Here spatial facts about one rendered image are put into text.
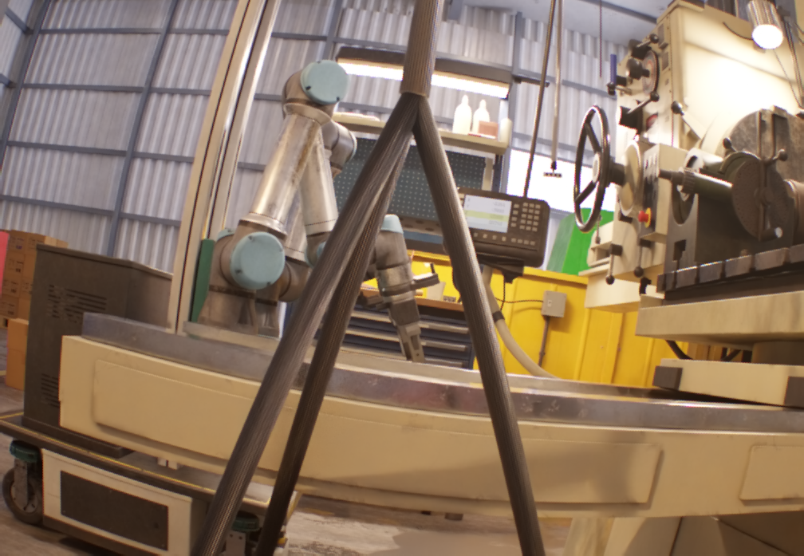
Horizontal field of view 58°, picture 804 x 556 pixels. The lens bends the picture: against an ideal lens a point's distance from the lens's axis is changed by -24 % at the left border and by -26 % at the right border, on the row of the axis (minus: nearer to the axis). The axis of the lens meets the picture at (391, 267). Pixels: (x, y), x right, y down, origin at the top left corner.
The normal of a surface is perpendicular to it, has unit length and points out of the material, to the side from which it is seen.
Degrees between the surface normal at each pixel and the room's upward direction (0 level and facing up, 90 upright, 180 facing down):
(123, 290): 90
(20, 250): 90
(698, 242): 90
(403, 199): 90
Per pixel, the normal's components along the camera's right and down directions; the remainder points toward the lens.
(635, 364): 0.04, -0.07
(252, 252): 0.37, 0.12
